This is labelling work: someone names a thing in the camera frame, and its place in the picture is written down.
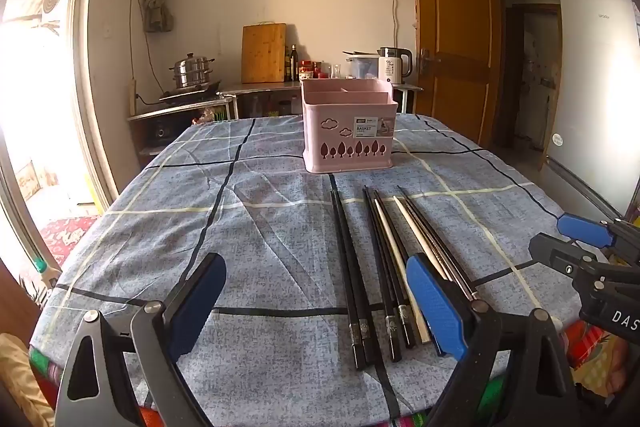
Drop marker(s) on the clear water pitcher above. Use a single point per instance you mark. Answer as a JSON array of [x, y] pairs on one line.
[[362, 68]]

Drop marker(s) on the wooden cutting board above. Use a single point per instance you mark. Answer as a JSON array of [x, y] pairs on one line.
[[263, 54]]

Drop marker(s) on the black chopstick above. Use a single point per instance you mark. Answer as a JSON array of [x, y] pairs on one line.
[[381, 277], [344, 277], [392, 277], [355, 287]]

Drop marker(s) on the wooden door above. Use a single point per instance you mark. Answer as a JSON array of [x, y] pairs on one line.
[[455, 32]]

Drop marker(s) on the red patterned rug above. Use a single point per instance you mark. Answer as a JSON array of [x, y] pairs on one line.
[[67, 237]]

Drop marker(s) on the red lidded jar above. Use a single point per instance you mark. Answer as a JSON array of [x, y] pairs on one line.
[[305, 71]]

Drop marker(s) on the pink utensil basket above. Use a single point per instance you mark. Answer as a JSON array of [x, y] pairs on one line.
[[340, 127]]

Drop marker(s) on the small red jar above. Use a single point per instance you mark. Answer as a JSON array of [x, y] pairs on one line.
[[318, 70]]

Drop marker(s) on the white refrigerator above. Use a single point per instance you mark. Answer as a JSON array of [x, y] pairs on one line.
[[595, 82]]

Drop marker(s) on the clear drinking glass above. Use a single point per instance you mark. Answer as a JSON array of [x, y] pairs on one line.
[[336, 72]]

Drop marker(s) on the steel steamer pot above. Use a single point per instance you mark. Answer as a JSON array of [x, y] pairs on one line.
[[191, 72]]

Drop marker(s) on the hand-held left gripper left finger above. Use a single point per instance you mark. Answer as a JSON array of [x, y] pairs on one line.
[[200, 302]]

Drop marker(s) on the wall power strip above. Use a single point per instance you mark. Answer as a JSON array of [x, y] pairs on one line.
[[132, 97]]

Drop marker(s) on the white sliding door frame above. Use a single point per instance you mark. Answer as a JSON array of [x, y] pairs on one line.
[[82, 57]]

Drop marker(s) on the blue plaid tablecloth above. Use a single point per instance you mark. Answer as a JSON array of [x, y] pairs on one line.
[[250, 232]]

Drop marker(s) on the wooden chopstick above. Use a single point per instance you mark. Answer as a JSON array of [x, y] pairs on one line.
[[415, 227], [385, 227]]

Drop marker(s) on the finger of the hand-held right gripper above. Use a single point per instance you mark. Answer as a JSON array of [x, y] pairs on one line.
[[555, 252], [582, 229]]

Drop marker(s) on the dark oil bottle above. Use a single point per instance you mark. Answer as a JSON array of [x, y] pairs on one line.
[[293, 64]]

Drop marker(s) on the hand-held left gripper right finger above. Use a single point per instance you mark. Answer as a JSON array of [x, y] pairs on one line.
[[435, 302]]

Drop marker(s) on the low metal shelf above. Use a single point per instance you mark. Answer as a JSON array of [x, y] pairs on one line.
[[165, 111]]

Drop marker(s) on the metal kitchen shelf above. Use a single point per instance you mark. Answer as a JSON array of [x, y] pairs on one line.
[[265, 88]]

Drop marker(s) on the black induction cooker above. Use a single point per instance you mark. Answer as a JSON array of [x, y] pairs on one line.
[[190, 94]]

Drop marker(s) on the white electric kettle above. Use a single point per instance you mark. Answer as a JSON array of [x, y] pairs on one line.
[[391, 67]]

